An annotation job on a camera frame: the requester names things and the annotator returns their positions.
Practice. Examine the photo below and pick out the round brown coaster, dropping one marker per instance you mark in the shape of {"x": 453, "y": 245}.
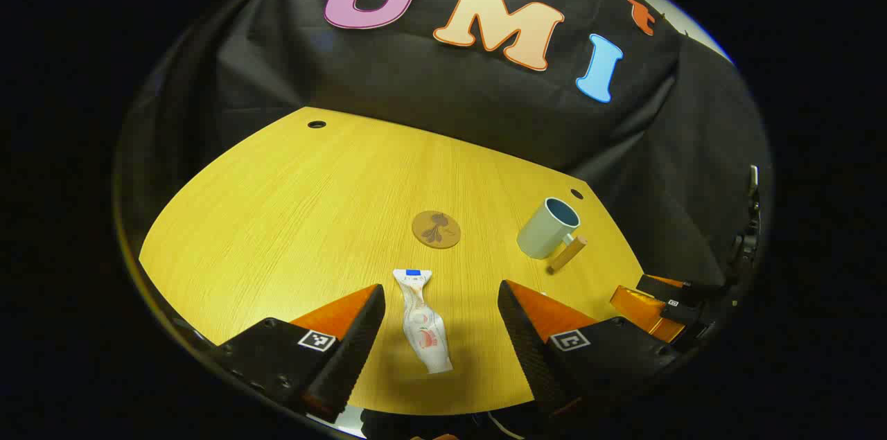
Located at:
{"x": 436, "y": 229}

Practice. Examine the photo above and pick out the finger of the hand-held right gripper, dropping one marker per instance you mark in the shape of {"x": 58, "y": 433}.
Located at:
{"x": 682, "y": 289}
{"x": 644, "y": 308}

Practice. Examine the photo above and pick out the black backdrop cloth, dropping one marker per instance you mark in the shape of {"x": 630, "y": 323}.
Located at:
{"x": 443, "y": 100}

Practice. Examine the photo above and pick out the white toothpaste tube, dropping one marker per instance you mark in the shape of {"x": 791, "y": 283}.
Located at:
{"x": 423, "y": 322}

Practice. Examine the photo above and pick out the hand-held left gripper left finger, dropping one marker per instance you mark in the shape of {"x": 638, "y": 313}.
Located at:
{"x": 350, "y": 350}

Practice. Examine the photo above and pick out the yellow wooden desktop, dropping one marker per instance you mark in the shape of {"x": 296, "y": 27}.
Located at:
{"x": 298, "y": 218}

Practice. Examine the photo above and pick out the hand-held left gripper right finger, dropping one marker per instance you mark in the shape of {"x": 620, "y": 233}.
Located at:
{"x": 530, "y": 350}

